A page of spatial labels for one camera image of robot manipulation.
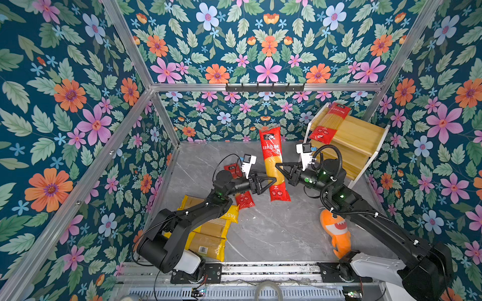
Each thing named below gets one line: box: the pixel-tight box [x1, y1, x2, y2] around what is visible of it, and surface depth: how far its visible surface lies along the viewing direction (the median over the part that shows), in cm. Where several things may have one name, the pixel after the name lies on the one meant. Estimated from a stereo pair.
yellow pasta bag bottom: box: [184, 231, 228, 262], surface depth 80 cm
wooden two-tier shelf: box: [303, 115, 391, 189], surface depth 80 cm
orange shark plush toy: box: [320, 208, 352, 259], surface depth 80 cm
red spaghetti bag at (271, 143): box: [259, 126, 292, 202], surface depth 68 cm
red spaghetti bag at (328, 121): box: [310, 102, 352, 145], surface depth 82 cm
